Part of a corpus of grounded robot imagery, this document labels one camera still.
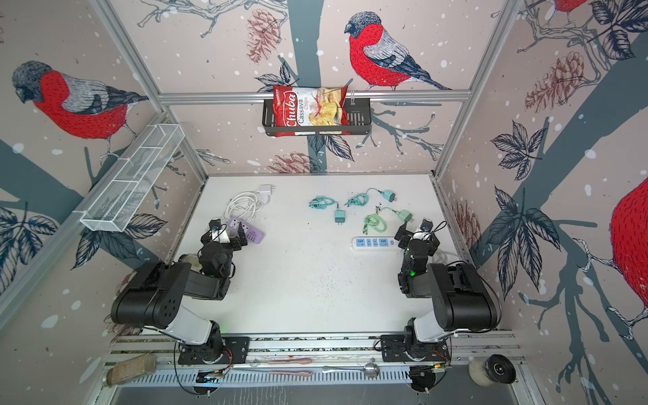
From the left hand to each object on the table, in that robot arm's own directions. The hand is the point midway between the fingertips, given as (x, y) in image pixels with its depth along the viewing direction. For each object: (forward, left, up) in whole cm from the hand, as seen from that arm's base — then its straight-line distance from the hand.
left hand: (230, 220), depth 90 cm
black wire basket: (+35, -48, +21) cm, 63 cm away
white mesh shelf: (-7, +26, +18) cm, 32 cm away
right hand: (-1, -68, -2) cm, 68 cm away
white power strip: (-4, -54, -11) cm, 55 cm away
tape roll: (-44, -77, -1) cm, 89 cm away
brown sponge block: (-44, +18, -7) cm, 48 cm away
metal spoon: (-44, -48, -10) cm, 65 cm away
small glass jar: (-11, +14, -9) cm, 20 cm away
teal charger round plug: (+19, -50, -11) cm, 55 cm away
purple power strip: (-1, -6, -8) cm, 11 cm away
